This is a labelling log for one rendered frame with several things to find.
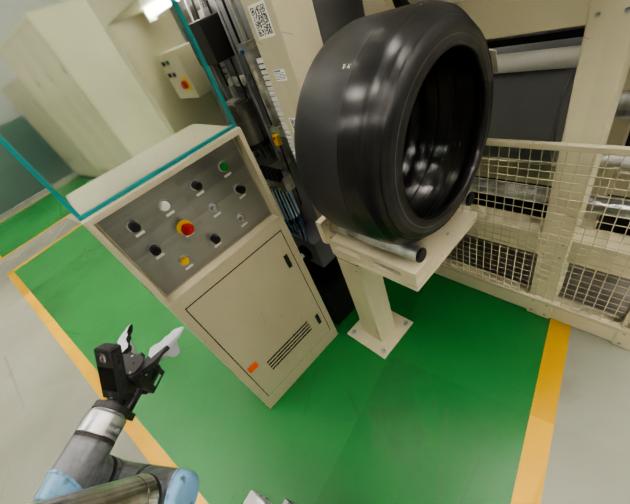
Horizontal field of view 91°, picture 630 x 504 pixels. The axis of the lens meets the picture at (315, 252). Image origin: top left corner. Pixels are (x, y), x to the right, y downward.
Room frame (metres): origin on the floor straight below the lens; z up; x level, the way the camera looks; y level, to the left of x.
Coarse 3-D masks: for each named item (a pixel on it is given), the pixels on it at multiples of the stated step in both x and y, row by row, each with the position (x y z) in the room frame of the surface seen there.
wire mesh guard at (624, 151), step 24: (504, 144) 0.80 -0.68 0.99; (528, 144) 0.74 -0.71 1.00; (552, 144) 0.69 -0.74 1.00; (576, 144) 0.65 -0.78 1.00; (528, 168) 0.74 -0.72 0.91; (576, 168) 0.63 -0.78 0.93; (600, 168) 0.59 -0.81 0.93; (480, 192) 0.87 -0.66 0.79; (576, 192) 0.63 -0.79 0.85; (552, 216) 0.66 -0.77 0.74; (576, 216) 0.61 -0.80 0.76; (480, 240) 0.86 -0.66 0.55; (576, 240) 0.59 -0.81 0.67; (552, 264) 0.63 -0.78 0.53; (504, 288) 0.76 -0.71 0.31; (576, 312) 0.54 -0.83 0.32
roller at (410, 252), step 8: (344, 232) 0.82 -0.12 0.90; (352, 232) 0.79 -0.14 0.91; (360, 240) 0.76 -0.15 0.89; (368, 240) 0.73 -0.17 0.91; (376, 240) 0.71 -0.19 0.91; (384, 248) 0.68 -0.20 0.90; (392, 248) 0.65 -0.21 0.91; (400, 248) 0.63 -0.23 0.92; (408, 248) 0.62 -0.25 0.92; (416, 248) 0.60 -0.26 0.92; (424, 248) 0.60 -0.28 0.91; (408, 256) 0.60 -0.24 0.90; (416, 256) 0.58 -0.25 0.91; (424, 256) 0.59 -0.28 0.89
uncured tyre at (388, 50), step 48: (432, 0) 0.73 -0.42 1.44; (336, 48) 0.75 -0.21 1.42; (384, 48) 0.63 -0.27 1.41; (432, 48) 0.63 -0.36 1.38; (480, 48) 0.72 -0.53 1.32; (336, 96) 0.65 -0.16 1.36; (384, 96) 0.58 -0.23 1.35; (432, 96) 0.94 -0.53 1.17; (480, 96) 0.75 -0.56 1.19; (336, 144) 0.61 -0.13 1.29; (384, 144) 0.55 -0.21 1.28; (432, 144) 0.91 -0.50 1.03; (480, 144) 0.73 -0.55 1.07; (336, 192) 0.61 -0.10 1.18; (384, 192) 0.54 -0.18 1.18; (432, 192) 0.80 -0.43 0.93; (384, 240) 0.58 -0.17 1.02
